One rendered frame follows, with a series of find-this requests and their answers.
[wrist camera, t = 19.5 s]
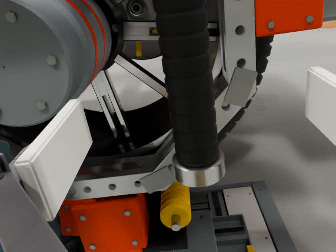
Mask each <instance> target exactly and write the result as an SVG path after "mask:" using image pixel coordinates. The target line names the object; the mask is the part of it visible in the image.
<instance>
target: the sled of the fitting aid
mask: <svg viewBox="0 0 336 252"><path fill-rule="evenodd" d="M212 220H213V226H214V232H215V238H216V243H217V249H218V252H255V249H254V246H253V244H252V241H251V238H250V235H249V231H248V228H247V225H246V222H245V219H244V215H243V214H235V215H225V216H216V217H212Z"/></svg>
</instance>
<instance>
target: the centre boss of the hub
mask: <svg viewBox="0 0 336 252"><path fill-rule="evenodd" d="M125 9H126V13H127V14H128V16H129V17H130V18H132V19H134V20H141V19H143V18H144V17H145V16H146V14H147V12H148V5H147V2H146V1H145V0H128V1H127V3H126V6H125Z"/></svg>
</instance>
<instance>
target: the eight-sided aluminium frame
mask: <svg viewBox="0 0 336 252"><path fill-rule="evenodd" d="M217 1H218V16H219V30H220V44H221V58H222V73H223V74H222V75H221V77H220V78H219V79H218V80H217V81H216V83H215V84H214V85H213V88H212V89H213V90H214V98H215V105H214V107H215V109H216V125H217V133H219V132H220V131H221V130H222V129H223V128H224V127H225V126H226V125H227V123H228V122H229V121H230V120H231V119H232V118H233V117H234V116H235V115H236V114H237V113H238V111H239V110H240V109H241V108H245V107H246V104H247V102H248V101H249V99H250V98H251V97H252V96H253V95H254V94H255V93H256V92H257V76H258V72H257V69H256V25H255V0H217ZM0 140H3V141H6V142H8V143H9V145H10V152H11V154H12V156H13V158H14V159H15V158H16V156H18V155H19V153H20V152H21V151H22V150H23V149H24V148H22V147H21V146H19V145H17V144H15V143H14V142H12V141H10V140H8V139H7V138H5V137H3V136H1V135H0ZM175 153H176V149H175V142H174V136H173V133H172V135H171V136H170V137H169V138H168V139H167V141H166V142H165V143H164V144H163V145H162V147H161V148H160V149H159V150H158V151H157V152H156V154H154V155H146V156H138V157H129V158H121V159H113V160H104V161H96V162H88V163H83V164H82V165H81V167H80V169H79V171H78V173H77V175H76V177H75V179H74V181H73V183H72V185H71V187H70V189H69V191H68V193H67V195H66V197H65V199H64V200H73V201H75V200H87V199H96V198H105V197H114V196H123V195H132V194H141V193H149V194H152V193H154V192H159V191H165V190H167V189H168V188H169V187H170V186H171V184H173V183H175V182H177V180H176V178H175V173H174V167H173V161H172V159H173V156H174V154H175ZM117 170H118V171H117Z"/></svg>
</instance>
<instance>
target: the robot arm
mask: <svg viewBox="0 0 336 252"><path fill-rule="evenodd" d="M305 116H306V117H307V118H308V119H309V120H310V121H311V122H312V123H313V124H314V125H315V126H316V127H317V128H318V129H319V130H320V131H321V132H322V133H323V134H324V135H325V136H326V137H327V138H328V139H329V140H330V141H331V142H332V143H333V144H334V145H335V146H336V75H334V74H333V73H331V72H329V71H327V70H325V69H324V68H322V67H320V66H317V67H310V68H309V70H307V86H306V106H305ZM92 144H93V140H92V136H91V132H90V129H89V125H88V122H87V118H86V115H85V111H84V108H83V104H82V101H81V100H79V99H73V100H70V101H69V102H68V103H67V104H66V105H65V106H64V108H63V109H62V110H61V111H60V112H59V113H58V114H57V116H56V117H55V118H54V119H53V120H52V121H51V122H50V123H49V125H48V126H47V127H46V128H45V129H44V130H43V131H42V133H41V134H40V135H39V136H38V137H37V138H36V139H35V141H34V142H33V143H31V144H30V145H28V146H27V147H25V148H24V149H23V150H22V151H21V152H20V153H19V154H18V155H17V156H16V158H15V159H14V160H13V161H12V162H11V163H10V164H8V162H7V160H6V157H5V155H4V154H3V153H0V243H1V246H2V248H3V250H4V252H68V250H67V249H66V248H65V246H64V245H63V243H62V242H61V241H60V239H59V238H58V236H57V235H56V234H55V232H54V231H53V229H52V228H51V226H50V225H49V224H48V222H53V220H54V219H55V218H56V216H57V214H58V212H59V210H60V208H61V206H62V204H63V202H64V200H65V198H66V196H67V194H68V192H69V190H70V188H71V186H72V184H73V182H74V180H75V178H76V176H77V174H78V172H79V170H80V168H81V166H82V164H83V162H84V160H85V158H86V156H87V154H88V152H89V150H90V148H91V146H92Z"/></svg>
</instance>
